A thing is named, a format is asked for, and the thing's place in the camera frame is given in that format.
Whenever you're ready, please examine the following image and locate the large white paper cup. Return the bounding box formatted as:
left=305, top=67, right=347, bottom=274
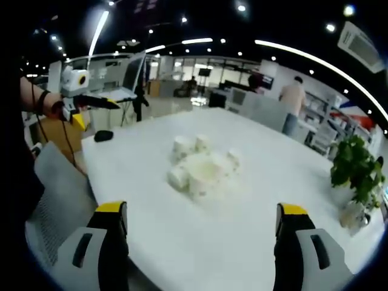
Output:
left=181, top=153, right=226, bottom=198

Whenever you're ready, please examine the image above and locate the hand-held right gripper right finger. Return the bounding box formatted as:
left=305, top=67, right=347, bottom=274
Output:
left=273, top=202, right=356, bottom=291

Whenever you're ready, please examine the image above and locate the white shelving rack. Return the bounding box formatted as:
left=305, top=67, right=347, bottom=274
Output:
left=303, top=90, right=381, bottom=158

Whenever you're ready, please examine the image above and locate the green potted plant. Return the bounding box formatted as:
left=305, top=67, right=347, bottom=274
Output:
left=329, top=134, right=386, bottom=236

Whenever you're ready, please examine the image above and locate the white table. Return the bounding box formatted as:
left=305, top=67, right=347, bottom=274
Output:
left=81, top=107, right=386, bottom=291

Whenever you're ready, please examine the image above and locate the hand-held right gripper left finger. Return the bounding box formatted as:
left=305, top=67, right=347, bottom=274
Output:
left=52, top=199, right=130, bottom=291

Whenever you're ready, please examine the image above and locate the person's dark clothing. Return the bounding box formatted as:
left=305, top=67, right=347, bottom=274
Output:
left=0, top=68, right=47, bottom=291

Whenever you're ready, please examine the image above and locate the straight ceiling light strip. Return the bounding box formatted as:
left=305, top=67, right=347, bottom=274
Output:
left=87, top=10, right=110, bottom=59

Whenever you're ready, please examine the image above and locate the black computer mouse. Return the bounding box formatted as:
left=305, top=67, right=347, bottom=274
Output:
left=93, top=130, right=115, bottom=143

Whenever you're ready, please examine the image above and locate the grey mesh chair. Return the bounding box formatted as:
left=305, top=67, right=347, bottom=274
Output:
left=25, top=141, right=98, bottom=275

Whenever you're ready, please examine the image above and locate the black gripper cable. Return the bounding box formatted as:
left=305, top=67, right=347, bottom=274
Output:
left=30, top=79, right=77, bottom=168

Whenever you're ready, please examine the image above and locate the long curved ceiling light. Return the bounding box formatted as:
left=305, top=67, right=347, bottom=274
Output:
left=253, top=38, right=388, bottom=122

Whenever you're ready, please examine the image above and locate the small white paper cup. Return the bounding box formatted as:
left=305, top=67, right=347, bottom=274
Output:
left=193, top=134, right=212, bottom=154
left=166, top=166, right=190, bottom=192
left=226, top=147, right=243, bottom=174
left=172, top=135, right=195, bottom=162

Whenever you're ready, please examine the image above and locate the ceiling air conditioner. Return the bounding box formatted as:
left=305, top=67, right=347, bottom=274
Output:
left=336, top=20, right=385, bottom=74

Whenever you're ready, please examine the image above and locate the brown cardboard box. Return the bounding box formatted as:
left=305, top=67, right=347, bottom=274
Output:
left=36, top=111, right=89, bottom=171

